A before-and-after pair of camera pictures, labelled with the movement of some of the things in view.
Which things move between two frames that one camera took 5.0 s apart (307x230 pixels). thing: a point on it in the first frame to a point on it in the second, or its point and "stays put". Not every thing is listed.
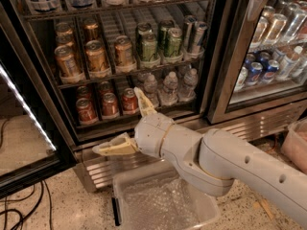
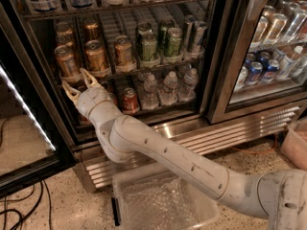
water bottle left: x=151 y=90 stays put
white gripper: x=151 y=132 to x=88 y=99
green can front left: x=150 y=48 stays put
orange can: x=66 y=61 stays put
